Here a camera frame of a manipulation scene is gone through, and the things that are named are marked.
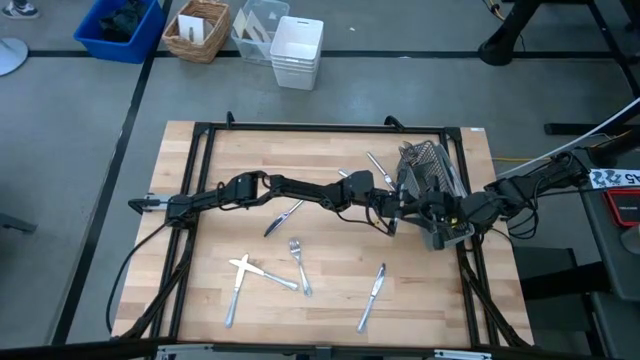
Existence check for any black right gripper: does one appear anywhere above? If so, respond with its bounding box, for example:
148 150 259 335
399 189 470 232

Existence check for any grey mesh cutlery caddy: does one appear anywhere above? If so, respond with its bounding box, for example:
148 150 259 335
396 139 476 252

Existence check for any black stool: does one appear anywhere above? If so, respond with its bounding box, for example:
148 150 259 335
512 246 614 302

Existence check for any black stand foot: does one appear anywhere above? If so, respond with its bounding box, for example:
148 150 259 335
477 0 532 68

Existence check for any white plastic bin stack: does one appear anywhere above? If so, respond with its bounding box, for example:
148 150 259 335
269 15 325 92

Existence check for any white numbered label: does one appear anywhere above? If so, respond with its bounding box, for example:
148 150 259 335
587 168 640 191

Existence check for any black side cart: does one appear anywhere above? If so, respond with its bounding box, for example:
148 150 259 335
569 144 640 360

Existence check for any red-framed tablet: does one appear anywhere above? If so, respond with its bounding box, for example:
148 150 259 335
603 188 640 229

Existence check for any beige cardboard piece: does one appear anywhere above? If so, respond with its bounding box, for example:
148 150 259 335
232 8 250 39
244 10 273 44

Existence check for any grey round object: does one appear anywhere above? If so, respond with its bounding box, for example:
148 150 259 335
621 223 640 257

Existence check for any clear plastic bin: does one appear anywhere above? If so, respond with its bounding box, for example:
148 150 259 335
230 0 292 67

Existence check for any wicker basket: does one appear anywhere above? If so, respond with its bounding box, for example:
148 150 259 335
162 0 233 65

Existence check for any white card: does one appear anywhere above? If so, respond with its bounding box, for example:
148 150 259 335
177 13 207 46

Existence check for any blue plastic bin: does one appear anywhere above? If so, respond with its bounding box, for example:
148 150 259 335
72 0 168 65

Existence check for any black cloth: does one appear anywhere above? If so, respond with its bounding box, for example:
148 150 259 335
98 0 151 44

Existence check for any black front crossbar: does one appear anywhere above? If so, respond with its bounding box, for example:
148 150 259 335
0 337 640 360

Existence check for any grey metal leg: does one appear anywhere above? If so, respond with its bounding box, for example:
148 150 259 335
0 211 38 235

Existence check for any grey round stand base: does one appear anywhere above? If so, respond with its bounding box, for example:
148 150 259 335
0 37 30 77

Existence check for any person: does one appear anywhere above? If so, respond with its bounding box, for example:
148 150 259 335
0 0 40 20

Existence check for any silver knife handle left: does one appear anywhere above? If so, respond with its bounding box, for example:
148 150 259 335
228 258 300 292

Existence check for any black floor stand frame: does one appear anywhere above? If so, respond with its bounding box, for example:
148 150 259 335
543 0 640 137

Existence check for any white cable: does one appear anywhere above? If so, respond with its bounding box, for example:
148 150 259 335
497 97 640 179

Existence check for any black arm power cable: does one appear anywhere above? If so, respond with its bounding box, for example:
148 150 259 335
105 219 174 335

